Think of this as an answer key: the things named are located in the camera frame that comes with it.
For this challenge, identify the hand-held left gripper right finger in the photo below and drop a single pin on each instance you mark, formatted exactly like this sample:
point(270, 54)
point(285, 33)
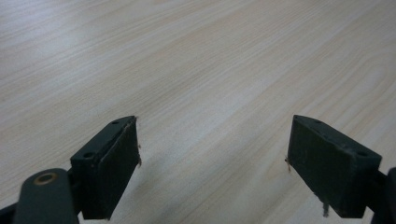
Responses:
point(330, 168)

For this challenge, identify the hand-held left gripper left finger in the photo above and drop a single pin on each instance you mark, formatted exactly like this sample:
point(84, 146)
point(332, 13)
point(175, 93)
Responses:
point(106, 168)

